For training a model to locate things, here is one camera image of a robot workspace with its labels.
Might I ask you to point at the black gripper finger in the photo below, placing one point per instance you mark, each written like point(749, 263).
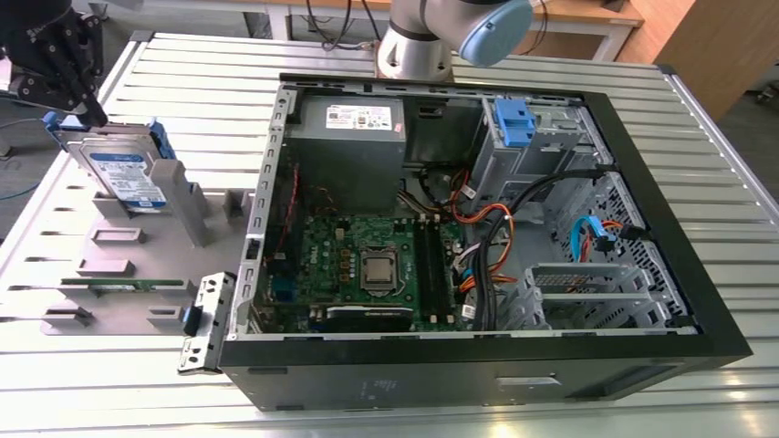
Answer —
point(86, 98)
point(37, 89)

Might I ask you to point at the hard disk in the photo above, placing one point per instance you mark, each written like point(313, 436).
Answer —
point(122, 173)

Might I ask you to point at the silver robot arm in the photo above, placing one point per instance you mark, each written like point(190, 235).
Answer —
point(414, 55)

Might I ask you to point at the metal disk bay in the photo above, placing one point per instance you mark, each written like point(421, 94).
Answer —
point(609, 297)

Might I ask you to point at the grey parts rack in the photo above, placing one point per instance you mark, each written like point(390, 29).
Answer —
point(165, 260)

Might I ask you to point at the green RAM stick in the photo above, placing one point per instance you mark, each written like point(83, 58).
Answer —
point(153, 284)

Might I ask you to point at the grey power supply unit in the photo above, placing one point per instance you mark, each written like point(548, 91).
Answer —
point(353, 159)

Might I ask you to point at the green motherboard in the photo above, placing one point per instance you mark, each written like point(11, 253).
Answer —
point(329, 232)

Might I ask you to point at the CPU socket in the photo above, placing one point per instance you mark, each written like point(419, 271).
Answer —
point(382, 250)

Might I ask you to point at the silver CPU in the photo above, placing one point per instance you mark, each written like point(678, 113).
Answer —
point(381, 269)

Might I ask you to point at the black graphics card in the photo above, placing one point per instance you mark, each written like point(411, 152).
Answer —
point(366, 317)

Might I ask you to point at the black RAM slot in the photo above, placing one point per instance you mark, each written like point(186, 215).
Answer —
point(426, 274)
point(442, 274)

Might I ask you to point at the blue plastic drive latch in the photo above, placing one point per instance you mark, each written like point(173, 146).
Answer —
point(514, 123)

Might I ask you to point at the metal optical drive cage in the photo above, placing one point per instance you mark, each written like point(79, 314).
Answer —
point(536, 159)

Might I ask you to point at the black PC case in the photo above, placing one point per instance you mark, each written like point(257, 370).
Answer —
point(426, 365)

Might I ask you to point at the wooden desk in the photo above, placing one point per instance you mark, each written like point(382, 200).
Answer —
point(597, 13)

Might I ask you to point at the wooden cabinet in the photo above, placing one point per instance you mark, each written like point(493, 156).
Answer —
point(718, 45)

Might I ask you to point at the black chair caster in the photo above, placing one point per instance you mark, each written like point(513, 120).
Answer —
point(764, 93)

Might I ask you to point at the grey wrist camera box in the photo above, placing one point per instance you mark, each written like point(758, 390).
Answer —
point(5, 77)

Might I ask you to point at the white metal desk frame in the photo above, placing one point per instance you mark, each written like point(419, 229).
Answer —
point(277, 25)

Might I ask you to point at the metal expansion slot bracket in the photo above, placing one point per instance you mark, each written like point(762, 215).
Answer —
point(210, 319)

